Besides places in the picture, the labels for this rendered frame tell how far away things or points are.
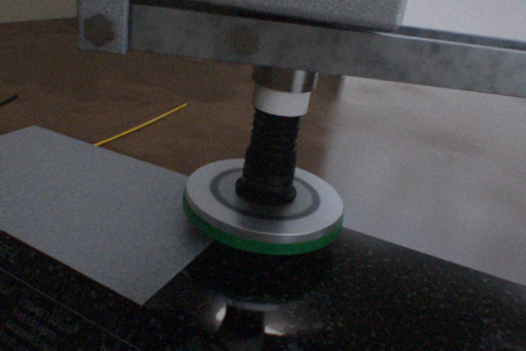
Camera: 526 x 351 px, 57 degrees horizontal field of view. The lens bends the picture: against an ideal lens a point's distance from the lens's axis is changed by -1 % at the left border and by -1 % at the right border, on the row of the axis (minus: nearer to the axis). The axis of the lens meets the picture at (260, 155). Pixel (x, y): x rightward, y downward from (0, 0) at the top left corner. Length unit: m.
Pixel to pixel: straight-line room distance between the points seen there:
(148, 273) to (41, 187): 0.25
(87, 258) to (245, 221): 0.19
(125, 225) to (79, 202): 0.09
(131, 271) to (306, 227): 0.21
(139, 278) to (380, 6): 0.39
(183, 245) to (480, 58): 0.41
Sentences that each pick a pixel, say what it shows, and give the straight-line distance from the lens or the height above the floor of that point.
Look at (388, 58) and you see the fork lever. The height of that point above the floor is 1.11.
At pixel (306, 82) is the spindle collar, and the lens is 0.59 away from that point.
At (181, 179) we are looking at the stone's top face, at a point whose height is 0.85.
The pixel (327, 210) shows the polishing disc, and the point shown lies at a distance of 0.65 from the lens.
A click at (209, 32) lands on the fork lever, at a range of 0.55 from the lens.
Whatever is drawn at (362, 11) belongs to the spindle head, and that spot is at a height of 1.16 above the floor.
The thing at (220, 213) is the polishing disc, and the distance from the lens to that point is 0.60.
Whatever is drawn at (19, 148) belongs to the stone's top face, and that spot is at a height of 0.85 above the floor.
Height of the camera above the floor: 1.21
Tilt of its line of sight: 23 degrees down
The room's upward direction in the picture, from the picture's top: 9 degrees clockwise
